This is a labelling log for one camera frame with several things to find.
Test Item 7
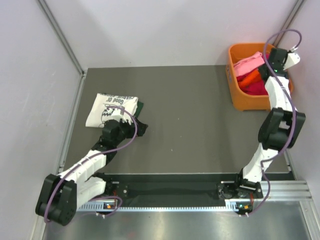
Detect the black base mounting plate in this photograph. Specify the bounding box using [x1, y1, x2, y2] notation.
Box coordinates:
[97, 172, 263, 207]

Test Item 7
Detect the light pink t-shirt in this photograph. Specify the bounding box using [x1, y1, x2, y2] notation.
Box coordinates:
[233, 51, 265, 77]

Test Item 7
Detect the aluminium frame extrusion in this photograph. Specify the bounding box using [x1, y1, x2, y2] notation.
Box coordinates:
[267, 180, 312, 202]

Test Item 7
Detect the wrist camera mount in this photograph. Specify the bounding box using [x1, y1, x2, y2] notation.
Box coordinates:
[102, 105, 133, 124]
[283, 52, 301, 70]

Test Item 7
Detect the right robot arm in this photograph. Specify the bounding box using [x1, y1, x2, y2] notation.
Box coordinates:
[233, 47, 306, 198]

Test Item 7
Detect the orange t-shirt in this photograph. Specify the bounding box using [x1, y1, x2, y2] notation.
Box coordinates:
[237, 69, 261, 88]

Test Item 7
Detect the slotted cable duct rail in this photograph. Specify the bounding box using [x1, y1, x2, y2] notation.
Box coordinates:
[77, 200, 252, 214]

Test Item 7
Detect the white printed folded t-shirt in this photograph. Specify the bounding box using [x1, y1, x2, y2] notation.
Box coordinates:
[85, 93, 139, 128]

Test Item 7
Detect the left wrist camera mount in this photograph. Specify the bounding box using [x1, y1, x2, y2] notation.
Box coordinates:
[102, 105, 133, 124]

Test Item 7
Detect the orange plastic basket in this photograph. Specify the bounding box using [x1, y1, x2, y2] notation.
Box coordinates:
[226, 43, 294, 111]

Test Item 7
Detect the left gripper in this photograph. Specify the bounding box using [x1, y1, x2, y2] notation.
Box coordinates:
[113, 116, 148, 147]

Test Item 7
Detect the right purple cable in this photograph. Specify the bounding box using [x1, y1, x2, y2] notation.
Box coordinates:
[246, 29, 303, 217]

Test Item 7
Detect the dark green folded t-shirt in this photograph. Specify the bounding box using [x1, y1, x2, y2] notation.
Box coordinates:
[134, 101, 144, 118]

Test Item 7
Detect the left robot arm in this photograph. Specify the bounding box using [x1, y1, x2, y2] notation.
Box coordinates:
[35, 117, 148, 226]

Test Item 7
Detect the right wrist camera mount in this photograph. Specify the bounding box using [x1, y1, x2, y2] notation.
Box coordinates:
[283, 52, 301, 70]

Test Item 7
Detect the purple cable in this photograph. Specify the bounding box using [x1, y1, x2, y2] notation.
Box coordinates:
[246, 29, 303, 217]
[43, 105, 138, 225]

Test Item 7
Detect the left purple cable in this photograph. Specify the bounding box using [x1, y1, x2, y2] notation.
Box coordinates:
[43, 105, 138, 225]

